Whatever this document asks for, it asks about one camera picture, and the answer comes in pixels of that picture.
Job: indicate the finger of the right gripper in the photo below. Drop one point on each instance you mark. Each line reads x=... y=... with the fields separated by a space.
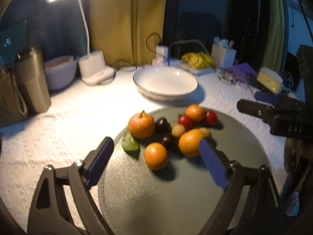
x=253 y=111
x=273 y=99

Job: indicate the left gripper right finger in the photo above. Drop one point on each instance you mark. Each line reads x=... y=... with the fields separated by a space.
x=214 y=162

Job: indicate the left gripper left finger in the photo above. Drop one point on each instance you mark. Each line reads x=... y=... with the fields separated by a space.
x=96 y=161

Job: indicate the large red tomato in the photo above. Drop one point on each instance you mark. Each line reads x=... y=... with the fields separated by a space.
x=211 y=118

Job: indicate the small orange back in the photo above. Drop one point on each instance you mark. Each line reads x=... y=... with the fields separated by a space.
x=195 y=112

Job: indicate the small orange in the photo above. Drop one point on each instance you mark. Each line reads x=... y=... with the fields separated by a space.
x=195 y=112
x=156 y=156

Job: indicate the small orange front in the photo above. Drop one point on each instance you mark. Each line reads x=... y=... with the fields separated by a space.
x=156 y=156

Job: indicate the yellow sponge block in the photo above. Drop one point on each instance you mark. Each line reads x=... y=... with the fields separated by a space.
x=270 y=79

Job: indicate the purple cloth pouch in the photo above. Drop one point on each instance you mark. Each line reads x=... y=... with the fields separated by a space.
x=243 y=72

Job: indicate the green leaf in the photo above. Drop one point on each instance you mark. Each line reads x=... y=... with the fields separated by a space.
x=129 y=143

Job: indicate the round grey placemat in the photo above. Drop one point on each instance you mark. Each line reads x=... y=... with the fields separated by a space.
x=178 y=199

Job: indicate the tan longan fruit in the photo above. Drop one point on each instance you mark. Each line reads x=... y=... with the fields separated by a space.
x=178 y=130

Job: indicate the dark plum lower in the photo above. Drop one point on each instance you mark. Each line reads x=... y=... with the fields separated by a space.
x=167 y=141

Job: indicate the dark plum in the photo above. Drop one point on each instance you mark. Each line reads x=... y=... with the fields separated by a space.
x=167 y=141
x=162 y=126

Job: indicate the small red cherry tomato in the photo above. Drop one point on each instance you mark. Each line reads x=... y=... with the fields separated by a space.
x=186 y=121

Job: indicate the large orange with stem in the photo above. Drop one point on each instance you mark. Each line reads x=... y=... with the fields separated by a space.
x=141 y=125

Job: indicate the white perforated basket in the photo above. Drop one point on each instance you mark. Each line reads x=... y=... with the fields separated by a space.
x=223 y=53

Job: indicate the dark plum upper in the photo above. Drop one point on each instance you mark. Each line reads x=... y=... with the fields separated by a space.
x=162 y=126

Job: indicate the white tissue pack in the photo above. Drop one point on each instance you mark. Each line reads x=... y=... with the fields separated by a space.
x=196 y=72

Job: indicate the yellow duck print bag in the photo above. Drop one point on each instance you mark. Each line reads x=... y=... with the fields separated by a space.
x=198 y=60

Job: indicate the white desk lamp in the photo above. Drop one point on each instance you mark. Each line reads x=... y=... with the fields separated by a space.
x=93 y=68

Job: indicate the white bowl with dark rim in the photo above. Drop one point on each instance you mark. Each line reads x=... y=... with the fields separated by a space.
x=165 y=83

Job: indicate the brown paper bag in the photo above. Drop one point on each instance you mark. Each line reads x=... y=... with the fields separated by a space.
x=13 y=106

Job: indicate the lilac bowl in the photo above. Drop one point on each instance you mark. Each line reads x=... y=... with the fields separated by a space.
x=60 y=72

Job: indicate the steel travel tumbler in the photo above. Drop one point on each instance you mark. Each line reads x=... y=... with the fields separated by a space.
x=29 y=70

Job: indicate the white power strip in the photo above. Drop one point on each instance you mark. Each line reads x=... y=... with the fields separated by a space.
x=173 y=62

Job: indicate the white usb charger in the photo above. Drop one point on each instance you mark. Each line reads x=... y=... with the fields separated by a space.
x=161 y=52

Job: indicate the yellow curtain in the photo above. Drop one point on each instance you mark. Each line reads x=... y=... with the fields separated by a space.
x=126 y=31

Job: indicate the key chain trinket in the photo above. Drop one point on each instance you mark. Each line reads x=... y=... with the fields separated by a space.
x=227 y=78

